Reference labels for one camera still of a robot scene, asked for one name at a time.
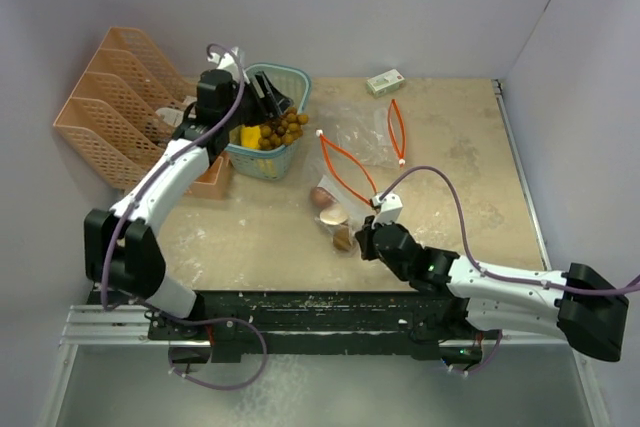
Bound orange mesh file organizer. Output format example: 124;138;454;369
52;25;232;200

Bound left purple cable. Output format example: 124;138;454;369
99;43;248;311

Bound brown longan fruit cluster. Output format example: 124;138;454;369
259;107;309;151

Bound clear bag of mushrooms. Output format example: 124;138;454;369
303;129;376;255

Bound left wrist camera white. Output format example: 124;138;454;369
217;47;246;81

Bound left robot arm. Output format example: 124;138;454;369
83;68;294;339

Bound white papers in organizer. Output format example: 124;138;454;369
156;96;196;127

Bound brown fake mushroom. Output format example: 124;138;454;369
332;225;354;252

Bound aluminium rail frame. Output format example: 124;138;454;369
59;78;611;427

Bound small green white box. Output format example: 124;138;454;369
365;69;405;98

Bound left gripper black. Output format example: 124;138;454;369
221;71;291;131

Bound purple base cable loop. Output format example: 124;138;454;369
166;316;269;393

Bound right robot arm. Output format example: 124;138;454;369
355;217;629;362

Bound pink fake mushroom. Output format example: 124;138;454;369
309;187;335;209

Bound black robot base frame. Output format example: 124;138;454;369
145;290;499;366

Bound clear zip bag red seal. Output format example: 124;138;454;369
334;99;407;168

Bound teal plastic basket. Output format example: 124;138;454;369
223;62;313;183

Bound beige fake mushroom slice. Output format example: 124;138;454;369
319;203;349;226

